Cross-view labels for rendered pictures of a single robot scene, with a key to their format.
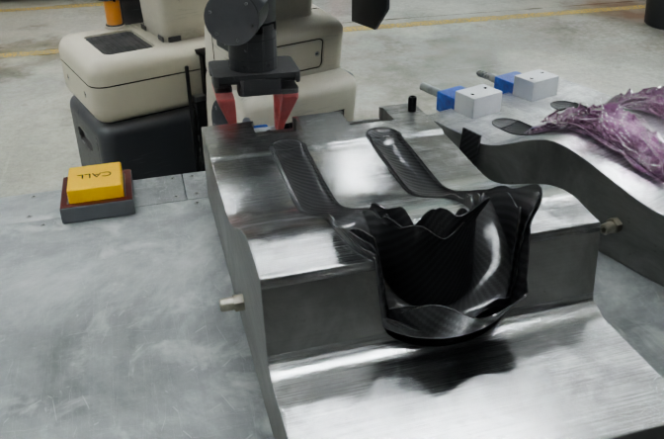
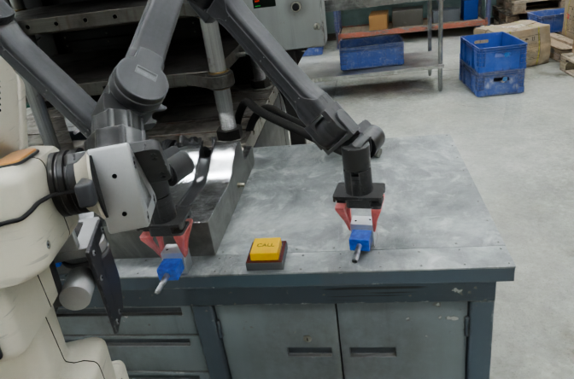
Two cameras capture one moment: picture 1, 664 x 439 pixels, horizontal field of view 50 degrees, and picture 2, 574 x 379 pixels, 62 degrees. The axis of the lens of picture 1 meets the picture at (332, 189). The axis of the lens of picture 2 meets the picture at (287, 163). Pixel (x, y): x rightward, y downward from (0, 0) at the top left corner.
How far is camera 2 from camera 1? 167 cm
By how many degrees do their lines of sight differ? 122
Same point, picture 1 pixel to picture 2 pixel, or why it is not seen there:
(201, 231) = (231, 236)
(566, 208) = not seen: hidden behind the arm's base
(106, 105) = not seen: outside the picture
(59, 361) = (295, 197)
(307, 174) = (187, 197)
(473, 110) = not seen: hidden behind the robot
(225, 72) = (181, 212)
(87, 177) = (269, 243)
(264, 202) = (213, 187)
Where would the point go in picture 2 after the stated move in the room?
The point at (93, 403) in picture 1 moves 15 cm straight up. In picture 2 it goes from (287, 188) to (280, 138)
